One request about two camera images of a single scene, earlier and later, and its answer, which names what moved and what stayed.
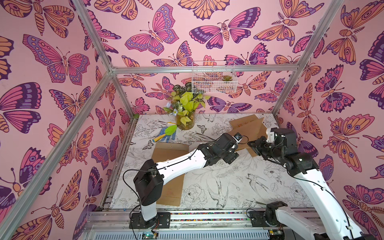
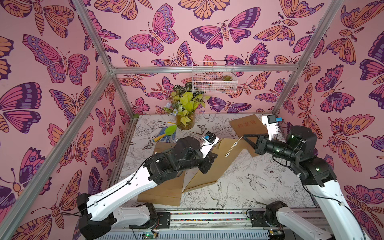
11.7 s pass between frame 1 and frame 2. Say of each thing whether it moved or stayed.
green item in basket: stayed
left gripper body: moved
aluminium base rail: stayed
